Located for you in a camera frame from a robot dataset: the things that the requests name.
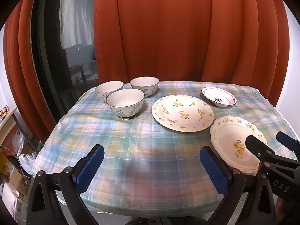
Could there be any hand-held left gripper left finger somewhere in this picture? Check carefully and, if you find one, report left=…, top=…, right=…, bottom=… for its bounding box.
left=26, top=144, right=105, bottom=225

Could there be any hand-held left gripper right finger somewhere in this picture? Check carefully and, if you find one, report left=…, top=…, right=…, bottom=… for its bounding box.
left=199, top=146, right=278, bottom=225

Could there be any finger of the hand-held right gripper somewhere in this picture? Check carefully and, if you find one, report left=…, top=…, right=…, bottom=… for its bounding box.
left=245, top=135, right=300, bottom=181
left=276, top=132, right=300, bottom=158

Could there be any scalloped yellow-flower plate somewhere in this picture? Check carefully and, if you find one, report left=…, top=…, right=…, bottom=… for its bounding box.
left=210, top=115, right=268, bottom=175

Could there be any small red-flower dish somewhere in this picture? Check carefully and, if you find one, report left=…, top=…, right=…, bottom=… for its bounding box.
left=201, top=87, right=237, bottom=108

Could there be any large round yellow-flower plate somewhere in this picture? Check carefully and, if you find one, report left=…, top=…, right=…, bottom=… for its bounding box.
left=151, top=95, right=214, bottom=132

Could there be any white floral ceramic bowl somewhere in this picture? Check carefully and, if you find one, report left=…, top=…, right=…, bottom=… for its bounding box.
left=106, top=89, right=145, bottom=120
left=95, top=81, right=124, bottom=103
left=130, top=76, right=160, bottom=98

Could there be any blue plaid tablecloth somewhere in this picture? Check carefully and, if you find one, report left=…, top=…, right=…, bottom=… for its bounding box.
left=31, top=81, right=300, bottom=216

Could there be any white plastic bag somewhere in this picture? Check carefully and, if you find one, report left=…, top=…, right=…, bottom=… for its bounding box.
left=18, top=153, right=38, bottom=175

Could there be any cardboard box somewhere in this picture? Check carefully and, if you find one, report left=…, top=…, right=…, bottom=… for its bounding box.
left=8, top=169, right=31, bottom=195

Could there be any white crumpled bag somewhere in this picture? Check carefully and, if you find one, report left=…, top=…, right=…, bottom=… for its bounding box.
left=0, top=183, right=20, bottom=216

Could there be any yellow packet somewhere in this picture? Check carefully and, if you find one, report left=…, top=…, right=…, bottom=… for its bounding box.
left=0, top=150, right=14, bottom=176

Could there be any wooden shelf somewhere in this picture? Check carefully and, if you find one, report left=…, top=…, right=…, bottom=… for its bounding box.
left=0, top=107, right=23, bottom=144

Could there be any dark glass window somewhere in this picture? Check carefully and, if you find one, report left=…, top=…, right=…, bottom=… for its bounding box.
left=30, top=0, right=99, bottom=122

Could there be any orange curtain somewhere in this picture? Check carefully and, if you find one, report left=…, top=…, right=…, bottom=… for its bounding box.
left=3, top=0, right=57, bottom=143
left=93, top=0, right=290, bottom=108

